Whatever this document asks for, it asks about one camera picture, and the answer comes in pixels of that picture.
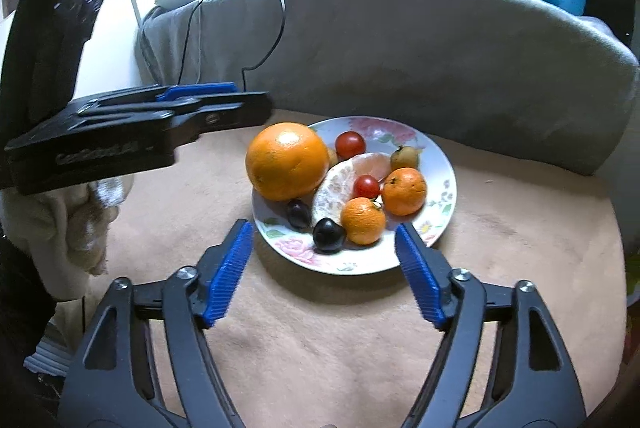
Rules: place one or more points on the small tangerine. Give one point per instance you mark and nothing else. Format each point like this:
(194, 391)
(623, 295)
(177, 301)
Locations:
(363, 220)

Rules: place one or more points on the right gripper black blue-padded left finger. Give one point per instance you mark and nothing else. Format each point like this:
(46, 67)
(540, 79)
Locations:
(113, 380)

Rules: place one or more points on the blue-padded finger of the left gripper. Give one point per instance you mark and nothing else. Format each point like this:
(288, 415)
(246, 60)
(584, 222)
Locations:
(175, 92)

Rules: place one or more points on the red cherry tomato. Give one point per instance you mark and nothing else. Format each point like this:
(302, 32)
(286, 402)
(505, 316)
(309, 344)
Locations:
(366, 186)
(349, 144)

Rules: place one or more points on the white gloved hand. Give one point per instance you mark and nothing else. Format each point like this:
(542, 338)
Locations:
(64, 231)

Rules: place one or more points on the small mandarin orange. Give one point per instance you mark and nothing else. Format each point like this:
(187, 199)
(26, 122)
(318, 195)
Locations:
(404, 191)

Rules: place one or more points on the dark purple grape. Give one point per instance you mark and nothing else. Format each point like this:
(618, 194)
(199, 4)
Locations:
(328, 236)
(298, 214)

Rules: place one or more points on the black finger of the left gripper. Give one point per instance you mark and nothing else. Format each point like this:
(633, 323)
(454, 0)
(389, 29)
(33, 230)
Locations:
(230, 111)

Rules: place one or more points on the black jacket sleeve forearm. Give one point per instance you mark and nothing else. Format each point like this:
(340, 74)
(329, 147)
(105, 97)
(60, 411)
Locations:
(26, 309)

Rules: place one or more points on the large orange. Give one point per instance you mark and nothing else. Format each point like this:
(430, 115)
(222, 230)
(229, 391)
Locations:
(286, 161)

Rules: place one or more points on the peeled pomelo segment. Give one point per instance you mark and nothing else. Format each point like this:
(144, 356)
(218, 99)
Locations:
(338, 186)

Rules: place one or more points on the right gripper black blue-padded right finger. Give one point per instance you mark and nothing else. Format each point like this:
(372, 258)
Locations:
(531, 382)

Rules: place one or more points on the grey blanket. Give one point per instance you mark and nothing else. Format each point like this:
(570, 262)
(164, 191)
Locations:
(517, 77)

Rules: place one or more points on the white floral ceramic plate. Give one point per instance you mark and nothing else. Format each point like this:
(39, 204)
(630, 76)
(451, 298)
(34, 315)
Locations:
(381, 135)

